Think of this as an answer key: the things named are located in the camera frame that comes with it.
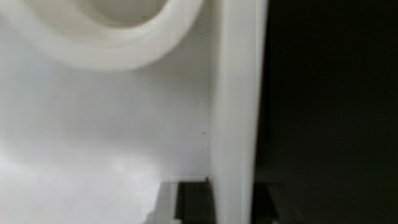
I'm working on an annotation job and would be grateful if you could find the white square tabletop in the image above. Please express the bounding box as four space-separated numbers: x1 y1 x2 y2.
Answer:
0 0 270 224

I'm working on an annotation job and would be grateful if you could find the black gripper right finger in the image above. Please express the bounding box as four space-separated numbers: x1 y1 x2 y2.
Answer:
253 183 297 224

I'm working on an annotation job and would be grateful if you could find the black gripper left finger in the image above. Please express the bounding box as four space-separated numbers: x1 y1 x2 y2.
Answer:
174 182 215 224

